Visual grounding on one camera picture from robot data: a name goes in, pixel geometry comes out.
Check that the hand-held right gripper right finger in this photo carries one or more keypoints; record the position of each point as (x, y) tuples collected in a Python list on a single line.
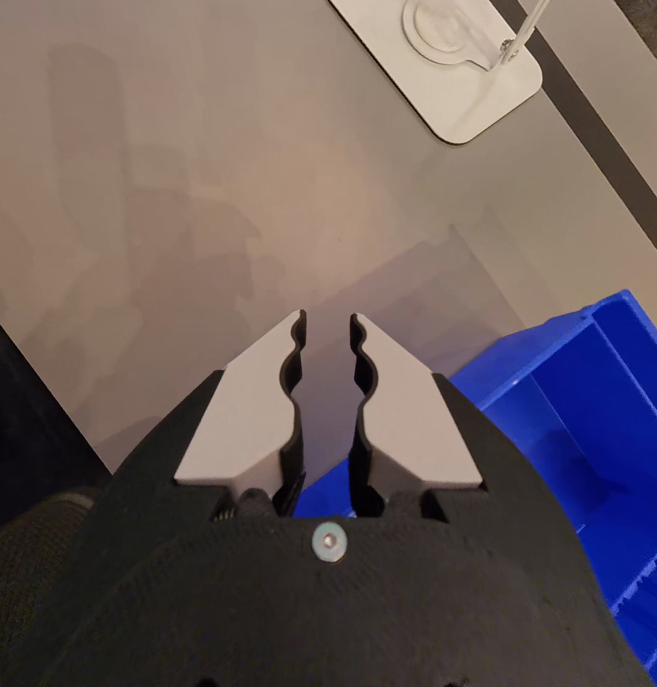
[(414, 429)]

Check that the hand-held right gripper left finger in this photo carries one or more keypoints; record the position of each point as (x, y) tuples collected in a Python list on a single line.
[(242, 424)]

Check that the blue plastic bin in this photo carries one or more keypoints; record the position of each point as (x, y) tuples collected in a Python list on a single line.
[(602, 429)]

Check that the metal bolt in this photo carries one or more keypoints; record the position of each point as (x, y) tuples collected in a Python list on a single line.
[(508, 48)]

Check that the clear suction cup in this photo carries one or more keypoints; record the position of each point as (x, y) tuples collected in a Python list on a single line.
[(446, 27)]

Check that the white rounded base plate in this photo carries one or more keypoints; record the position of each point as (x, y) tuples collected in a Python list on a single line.
[(468, 96)]

